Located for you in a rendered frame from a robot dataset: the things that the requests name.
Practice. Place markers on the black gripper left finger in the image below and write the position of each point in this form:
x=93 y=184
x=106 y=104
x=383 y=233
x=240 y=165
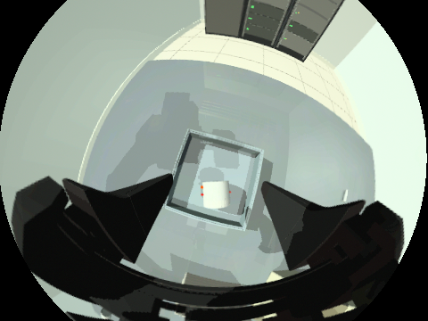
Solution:
x=125 y=215

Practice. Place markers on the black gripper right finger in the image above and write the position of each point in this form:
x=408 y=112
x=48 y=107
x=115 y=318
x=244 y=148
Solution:
x=303 y=226

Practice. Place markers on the pale grey cylinder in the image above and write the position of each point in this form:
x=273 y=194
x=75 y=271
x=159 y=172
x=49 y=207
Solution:
x=106 y=313

